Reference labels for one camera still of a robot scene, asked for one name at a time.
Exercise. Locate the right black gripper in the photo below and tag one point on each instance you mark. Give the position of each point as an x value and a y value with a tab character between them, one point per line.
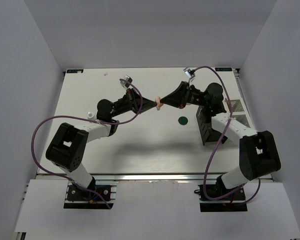
178	98

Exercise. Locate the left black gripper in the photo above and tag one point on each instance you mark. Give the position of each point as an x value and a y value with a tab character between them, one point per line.
133	100

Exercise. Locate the plain pink powder puff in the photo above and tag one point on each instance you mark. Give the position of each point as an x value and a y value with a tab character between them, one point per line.
158	103

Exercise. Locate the wooden stick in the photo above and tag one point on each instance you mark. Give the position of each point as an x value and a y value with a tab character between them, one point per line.
228	103

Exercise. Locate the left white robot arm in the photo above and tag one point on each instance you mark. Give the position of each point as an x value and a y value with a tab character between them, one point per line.
67	147

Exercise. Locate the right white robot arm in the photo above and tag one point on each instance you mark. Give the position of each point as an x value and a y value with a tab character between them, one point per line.
258	154

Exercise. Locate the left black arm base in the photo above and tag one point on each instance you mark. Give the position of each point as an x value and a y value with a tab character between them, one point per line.
79	199

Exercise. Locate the upper green round compact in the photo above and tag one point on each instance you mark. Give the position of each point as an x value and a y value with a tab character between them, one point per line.
182	120

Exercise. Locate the black slotted organizer box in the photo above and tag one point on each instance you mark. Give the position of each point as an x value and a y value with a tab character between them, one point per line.
204	119

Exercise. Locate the right blue corner sticker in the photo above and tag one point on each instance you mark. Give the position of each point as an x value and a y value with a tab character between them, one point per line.
223	69

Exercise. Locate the blue corner sticker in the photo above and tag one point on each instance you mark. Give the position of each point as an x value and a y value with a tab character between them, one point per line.
223	69
74	71

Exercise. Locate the white bottle blue label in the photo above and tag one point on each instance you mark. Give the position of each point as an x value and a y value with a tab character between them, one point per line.
91	116

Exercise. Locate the white slotted organizer box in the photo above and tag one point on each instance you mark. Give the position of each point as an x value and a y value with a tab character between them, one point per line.
239	113

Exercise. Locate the left blue corner sticker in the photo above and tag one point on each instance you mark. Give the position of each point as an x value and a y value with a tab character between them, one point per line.
74	71

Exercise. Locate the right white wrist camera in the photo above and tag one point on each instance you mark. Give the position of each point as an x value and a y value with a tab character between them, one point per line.
190	73

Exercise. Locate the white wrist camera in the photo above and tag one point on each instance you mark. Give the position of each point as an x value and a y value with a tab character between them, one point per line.
190	73
125	82

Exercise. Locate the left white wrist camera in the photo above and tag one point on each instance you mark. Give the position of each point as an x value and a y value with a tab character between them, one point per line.
125	82

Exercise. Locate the aluminium table rail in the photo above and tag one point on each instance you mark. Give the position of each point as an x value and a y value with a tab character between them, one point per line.
148	177

